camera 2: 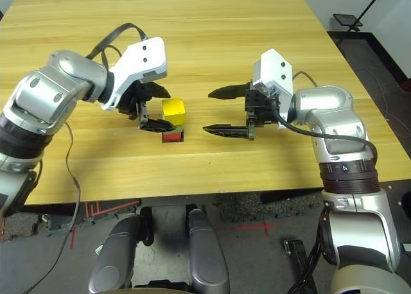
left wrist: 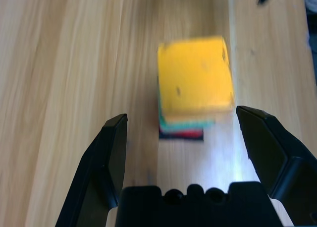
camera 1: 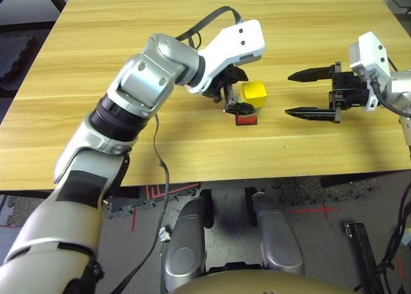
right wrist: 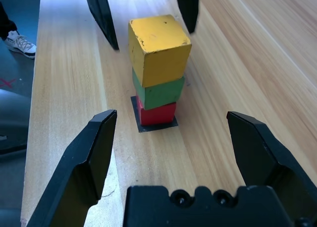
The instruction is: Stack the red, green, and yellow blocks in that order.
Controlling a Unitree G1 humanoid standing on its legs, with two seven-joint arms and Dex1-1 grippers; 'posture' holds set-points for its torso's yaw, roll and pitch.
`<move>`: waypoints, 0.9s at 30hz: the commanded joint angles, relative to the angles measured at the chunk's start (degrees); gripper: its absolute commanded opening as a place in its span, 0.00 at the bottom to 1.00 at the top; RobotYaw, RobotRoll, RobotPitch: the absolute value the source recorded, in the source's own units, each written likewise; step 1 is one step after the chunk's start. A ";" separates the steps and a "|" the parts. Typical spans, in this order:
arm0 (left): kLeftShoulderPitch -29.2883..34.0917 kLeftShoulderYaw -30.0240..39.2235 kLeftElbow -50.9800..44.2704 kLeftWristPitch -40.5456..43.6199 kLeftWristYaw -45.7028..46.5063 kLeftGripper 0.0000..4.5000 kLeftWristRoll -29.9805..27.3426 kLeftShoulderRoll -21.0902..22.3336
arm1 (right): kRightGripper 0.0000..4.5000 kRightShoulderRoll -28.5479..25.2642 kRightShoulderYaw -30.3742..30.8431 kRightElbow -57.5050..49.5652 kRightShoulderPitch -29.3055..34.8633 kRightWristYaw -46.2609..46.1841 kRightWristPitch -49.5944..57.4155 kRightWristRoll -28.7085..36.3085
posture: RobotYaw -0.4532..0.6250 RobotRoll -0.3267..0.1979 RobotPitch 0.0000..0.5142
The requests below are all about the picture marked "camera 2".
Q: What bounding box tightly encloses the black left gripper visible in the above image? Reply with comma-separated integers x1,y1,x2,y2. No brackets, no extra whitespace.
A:
117,80,177,134

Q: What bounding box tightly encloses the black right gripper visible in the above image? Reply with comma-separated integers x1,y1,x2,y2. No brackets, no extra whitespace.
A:
202,80,280,141

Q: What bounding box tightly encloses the yellow wooden block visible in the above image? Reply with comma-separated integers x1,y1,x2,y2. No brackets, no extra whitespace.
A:
161,98,187,126

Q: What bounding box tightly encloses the black support bar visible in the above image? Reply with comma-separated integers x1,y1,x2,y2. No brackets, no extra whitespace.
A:
140,205,154,246

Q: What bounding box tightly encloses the grey right robot leg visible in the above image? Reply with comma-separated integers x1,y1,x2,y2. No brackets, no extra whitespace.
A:
188,209,231,294

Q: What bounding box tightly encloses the grey robot leg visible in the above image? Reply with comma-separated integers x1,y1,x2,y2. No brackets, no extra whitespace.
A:
88,213,144,294
188,209,231,294

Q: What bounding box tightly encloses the black stand tray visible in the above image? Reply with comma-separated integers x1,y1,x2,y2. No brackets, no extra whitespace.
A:
333,13,363,31

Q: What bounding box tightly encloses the grey left robot leg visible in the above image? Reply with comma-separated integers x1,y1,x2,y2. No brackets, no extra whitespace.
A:
88,213,144,294

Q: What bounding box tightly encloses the black bar on floor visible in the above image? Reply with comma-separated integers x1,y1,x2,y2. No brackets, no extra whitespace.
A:
283,239,317,294

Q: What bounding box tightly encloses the beige robot torso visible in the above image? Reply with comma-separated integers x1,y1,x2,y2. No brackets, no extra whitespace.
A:
133,279,193,294

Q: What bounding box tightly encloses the black stand pole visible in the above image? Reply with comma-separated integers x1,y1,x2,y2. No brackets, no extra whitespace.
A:
356,0,388,22

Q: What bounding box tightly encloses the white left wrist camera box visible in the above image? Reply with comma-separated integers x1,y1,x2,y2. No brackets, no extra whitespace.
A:
101,37,168,112

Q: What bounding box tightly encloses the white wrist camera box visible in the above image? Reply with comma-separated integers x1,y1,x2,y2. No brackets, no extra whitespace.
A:
252,48,295,130
101,37,168,112

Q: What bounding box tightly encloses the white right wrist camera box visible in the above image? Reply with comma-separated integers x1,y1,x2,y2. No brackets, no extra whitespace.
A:
252,48,295,130

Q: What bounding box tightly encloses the black left wrist camera cable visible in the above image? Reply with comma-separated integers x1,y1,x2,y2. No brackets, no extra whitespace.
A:
85,22,148,67

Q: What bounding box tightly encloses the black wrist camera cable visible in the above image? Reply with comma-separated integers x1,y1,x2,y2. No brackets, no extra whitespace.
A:
272,71,378,160
85,22,148,67

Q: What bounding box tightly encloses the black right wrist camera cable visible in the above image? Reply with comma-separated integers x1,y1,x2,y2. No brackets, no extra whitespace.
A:
272,71,378,160

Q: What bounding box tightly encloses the thin black hanging cable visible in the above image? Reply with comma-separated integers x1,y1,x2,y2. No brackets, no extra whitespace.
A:
24,122,81,294

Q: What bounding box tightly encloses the thin floor wire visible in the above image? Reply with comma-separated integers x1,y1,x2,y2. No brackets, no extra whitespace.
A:
358,67,411,128

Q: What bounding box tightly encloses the black cable bundle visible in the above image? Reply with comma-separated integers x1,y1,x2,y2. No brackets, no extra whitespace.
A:
287,210,325,294

